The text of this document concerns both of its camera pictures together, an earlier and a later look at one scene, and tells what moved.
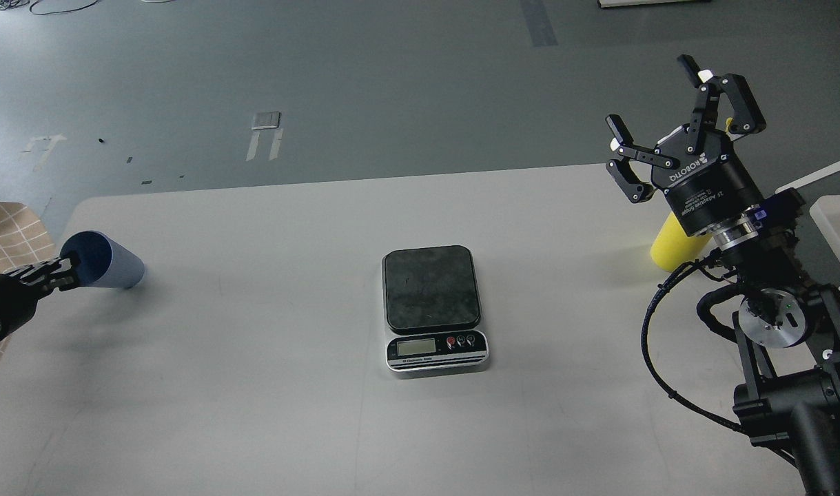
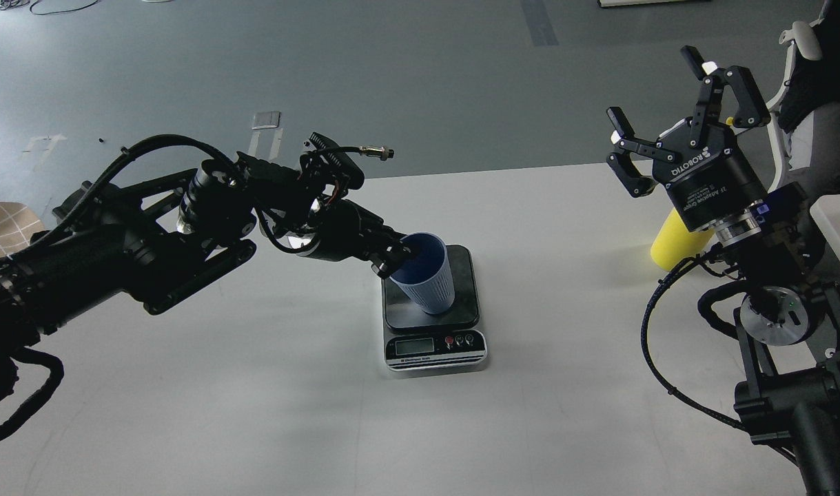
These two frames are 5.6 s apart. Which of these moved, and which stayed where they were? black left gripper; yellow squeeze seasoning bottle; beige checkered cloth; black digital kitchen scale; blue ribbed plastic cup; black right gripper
Moved: black left gripper; blue ribbed plastic cup
Stayed: black right gripper; black digital kitchen scale; yellow squeeze seasoning bottle; beige checkered cloth
